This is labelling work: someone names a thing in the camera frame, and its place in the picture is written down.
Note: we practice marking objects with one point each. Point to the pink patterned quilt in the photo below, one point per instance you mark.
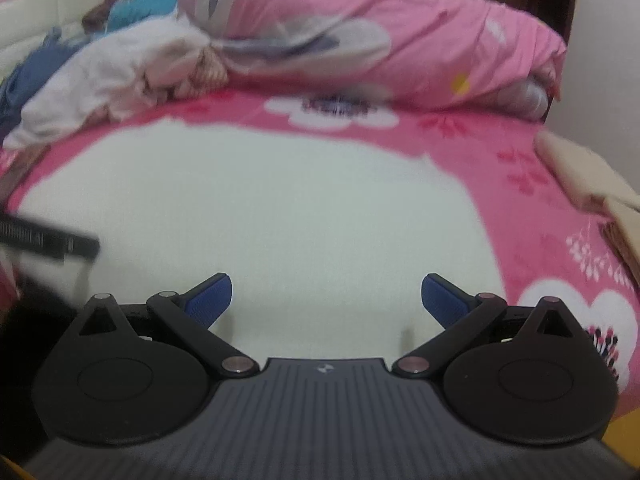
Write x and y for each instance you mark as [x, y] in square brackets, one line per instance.
[400, 35]

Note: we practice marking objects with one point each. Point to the folded brown cloth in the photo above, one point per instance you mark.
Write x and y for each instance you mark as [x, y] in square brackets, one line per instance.
[622, 242]

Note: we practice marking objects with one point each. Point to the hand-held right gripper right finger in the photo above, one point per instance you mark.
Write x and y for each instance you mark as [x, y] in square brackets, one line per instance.
[442, 301]

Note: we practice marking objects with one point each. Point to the pink floral blanket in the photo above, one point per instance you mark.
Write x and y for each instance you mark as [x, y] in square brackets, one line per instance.
[540, 240]

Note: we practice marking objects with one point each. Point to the white pink bed frame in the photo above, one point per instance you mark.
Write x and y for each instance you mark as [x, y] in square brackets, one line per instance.
[40, 20]

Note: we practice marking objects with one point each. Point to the large folded beige cloth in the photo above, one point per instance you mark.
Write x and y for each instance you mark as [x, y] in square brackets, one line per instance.
[585, 175]

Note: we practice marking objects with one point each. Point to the pink lattice patterned cloth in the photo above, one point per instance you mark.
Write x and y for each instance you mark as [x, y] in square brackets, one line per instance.
[210, 72]

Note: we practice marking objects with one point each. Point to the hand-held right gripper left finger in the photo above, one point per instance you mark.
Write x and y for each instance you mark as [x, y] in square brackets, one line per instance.
[210, 300]

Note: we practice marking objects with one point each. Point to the white deer print sweater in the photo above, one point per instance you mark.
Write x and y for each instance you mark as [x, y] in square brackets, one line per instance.
[275, 210]

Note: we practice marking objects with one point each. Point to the white crumpled cloth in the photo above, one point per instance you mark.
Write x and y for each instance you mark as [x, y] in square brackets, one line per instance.
[90, 85]

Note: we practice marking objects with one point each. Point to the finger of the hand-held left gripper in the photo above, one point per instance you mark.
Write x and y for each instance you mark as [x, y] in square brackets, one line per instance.
[82, 249]

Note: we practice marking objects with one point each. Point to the small folded beige cloth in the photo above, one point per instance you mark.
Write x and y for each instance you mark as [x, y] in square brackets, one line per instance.
[627, 215]

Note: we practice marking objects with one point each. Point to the blue garment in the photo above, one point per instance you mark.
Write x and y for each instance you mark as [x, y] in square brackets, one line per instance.
[35, 70]

